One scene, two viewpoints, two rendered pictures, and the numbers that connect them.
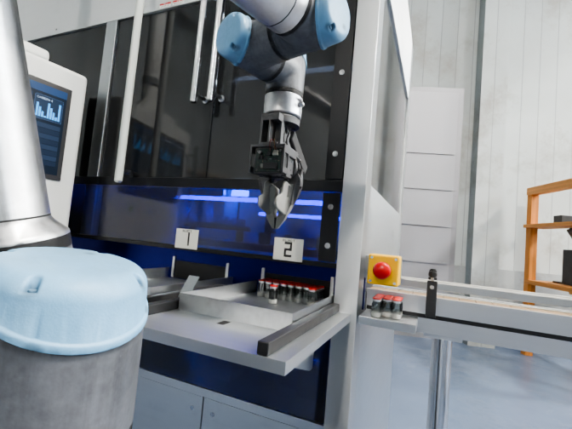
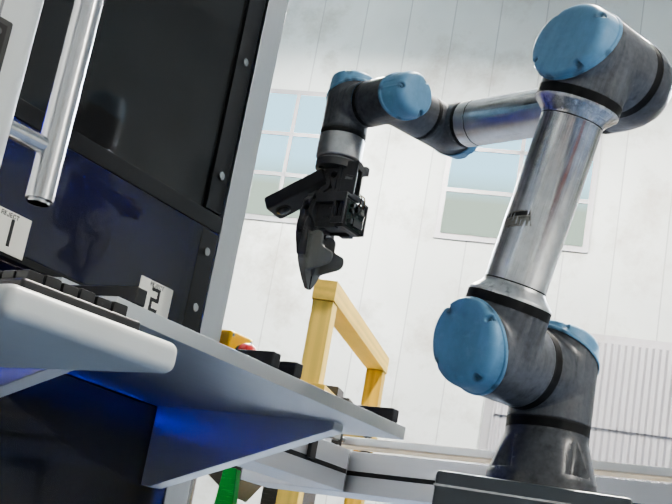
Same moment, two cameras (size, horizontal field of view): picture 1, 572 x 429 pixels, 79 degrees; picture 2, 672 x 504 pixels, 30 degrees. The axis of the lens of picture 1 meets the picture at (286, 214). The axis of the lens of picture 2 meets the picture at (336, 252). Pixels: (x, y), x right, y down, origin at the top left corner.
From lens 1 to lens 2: 2.00 m
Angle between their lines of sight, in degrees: 80
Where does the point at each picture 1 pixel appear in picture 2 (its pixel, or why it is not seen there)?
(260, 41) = (427, 120)
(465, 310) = not seen: hidden behind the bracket
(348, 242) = (214, 308)
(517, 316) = not seen: hidden behind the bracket
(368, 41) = (273, 40)
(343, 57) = (249, 41)
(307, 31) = (463, 148)
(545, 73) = not seen: outside the picture
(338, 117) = (231, 125)
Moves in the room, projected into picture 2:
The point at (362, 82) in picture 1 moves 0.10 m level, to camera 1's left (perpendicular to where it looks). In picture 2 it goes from (260, 93) to (250, 70)
